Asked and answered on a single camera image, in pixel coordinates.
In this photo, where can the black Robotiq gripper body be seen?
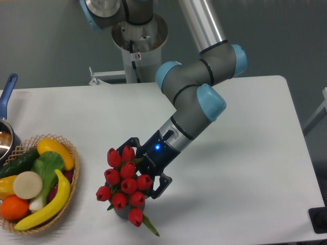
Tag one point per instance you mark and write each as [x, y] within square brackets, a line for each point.
[156, 153]

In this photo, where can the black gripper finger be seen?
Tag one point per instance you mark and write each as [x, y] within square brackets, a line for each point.
[132, 142]
[164, 181]

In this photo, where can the red tulip bouquet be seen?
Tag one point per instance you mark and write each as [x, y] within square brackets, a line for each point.
[124, 184]

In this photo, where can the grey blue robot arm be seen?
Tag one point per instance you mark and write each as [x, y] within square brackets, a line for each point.
[190, 89]

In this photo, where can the grey ribbed vase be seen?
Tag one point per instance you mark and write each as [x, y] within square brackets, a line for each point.
[123, 213]

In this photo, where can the dark red vegetable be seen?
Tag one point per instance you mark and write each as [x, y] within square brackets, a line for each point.
[69, 175]

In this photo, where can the yellow squash top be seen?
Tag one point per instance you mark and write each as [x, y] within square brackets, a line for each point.
[51, 145]

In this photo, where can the green bok choy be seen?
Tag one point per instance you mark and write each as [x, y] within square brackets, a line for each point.
[45, 166]

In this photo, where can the yellow banana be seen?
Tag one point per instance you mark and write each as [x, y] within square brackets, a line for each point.
[51, 209]

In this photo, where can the woven wicker basket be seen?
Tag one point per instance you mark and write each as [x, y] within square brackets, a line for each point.
[26, 146]

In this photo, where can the green cucumber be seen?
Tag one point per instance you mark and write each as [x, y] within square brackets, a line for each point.
[20, 164]

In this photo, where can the beige round disc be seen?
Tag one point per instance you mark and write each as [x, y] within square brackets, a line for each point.
[27, 185]

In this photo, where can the yellow pepper left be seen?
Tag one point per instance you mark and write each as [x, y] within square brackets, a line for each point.
[6, 187]

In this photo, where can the orange fruit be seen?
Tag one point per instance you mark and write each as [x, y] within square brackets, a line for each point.
[14, 208]

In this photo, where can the black device table edge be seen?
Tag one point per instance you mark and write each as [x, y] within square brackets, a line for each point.
[318, 219]

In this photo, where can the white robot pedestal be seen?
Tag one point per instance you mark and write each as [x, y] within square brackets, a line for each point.
[141, 51]

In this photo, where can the blue handled saucepan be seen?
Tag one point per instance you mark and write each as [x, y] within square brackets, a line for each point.
[9, 139]

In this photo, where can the white frame right edge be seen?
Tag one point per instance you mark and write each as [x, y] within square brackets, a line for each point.
[316, 116]

